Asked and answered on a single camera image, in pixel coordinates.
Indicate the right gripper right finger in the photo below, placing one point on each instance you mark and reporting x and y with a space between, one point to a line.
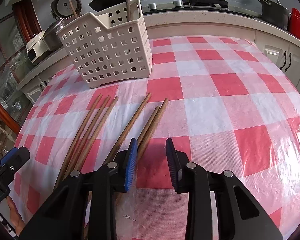
239 214

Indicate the wooden chopstick six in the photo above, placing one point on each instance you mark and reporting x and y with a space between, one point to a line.
147 125

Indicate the dark stock pot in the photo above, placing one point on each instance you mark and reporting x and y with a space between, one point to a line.
274 13

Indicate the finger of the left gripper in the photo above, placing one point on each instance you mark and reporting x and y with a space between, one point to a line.
15 158

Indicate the wooden chopstick five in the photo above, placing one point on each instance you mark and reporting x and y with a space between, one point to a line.
125 132

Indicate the wooden chopstick three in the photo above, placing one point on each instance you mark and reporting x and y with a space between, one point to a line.
87 147

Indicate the red thermos jug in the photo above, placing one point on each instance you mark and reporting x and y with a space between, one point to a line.
294 24

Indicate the left hand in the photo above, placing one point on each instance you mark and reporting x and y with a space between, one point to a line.
15 216

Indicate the wooden chopstick seven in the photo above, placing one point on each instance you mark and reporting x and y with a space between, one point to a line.
142 147

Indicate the white small cooker appliance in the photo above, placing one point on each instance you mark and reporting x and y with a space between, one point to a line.
36 48

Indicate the black gas stove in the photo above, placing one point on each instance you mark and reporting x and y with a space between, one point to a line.
198 5

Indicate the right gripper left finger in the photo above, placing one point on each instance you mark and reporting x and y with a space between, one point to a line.
62 215

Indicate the red white checkered tablecloth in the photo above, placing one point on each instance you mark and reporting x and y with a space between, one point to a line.
214 119

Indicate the wooden chopstick four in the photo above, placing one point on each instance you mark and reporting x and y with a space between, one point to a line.
73 9

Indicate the glass door wooden frame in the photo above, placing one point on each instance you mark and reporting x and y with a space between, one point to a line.
18 24

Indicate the wooden chopstick one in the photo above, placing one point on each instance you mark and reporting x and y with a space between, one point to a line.
74 143

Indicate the beige perforated plastic basket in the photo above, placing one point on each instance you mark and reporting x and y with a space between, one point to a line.
105 47

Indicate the white kitchen cabinets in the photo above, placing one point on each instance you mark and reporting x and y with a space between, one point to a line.
186 43

